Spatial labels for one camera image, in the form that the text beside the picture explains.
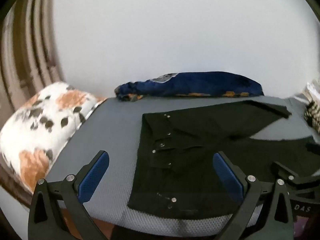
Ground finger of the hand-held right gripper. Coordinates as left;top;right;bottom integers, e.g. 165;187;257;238
272;161;320;187

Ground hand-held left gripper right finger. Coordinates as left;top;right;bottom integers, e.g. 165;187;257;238
212;151;294;240

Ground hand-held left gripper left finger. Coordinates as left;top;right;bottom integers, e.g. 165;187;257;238
28;150;110;240

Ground black pants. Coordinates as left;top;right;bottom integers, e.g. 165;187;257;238
127;100;320;219

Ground grey mesh mat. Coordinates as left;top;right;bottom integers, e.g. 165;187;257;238
46;96;320;237

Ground black white striped cloth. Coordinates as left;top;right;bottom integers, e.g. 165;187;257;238
304;100;320;133

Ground white floral pillow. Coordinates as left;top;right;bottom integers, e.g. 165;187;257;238
0;81;108;193

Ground white crumpled cloth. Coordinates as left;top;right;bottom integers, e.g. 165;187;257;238
301;80;320;103

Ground blue printed blanket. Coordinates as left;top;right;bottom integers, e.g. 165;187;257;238
114;72;264;102

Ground beige curtain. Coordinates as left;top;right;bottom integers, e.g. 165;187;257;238
0;0;65;120

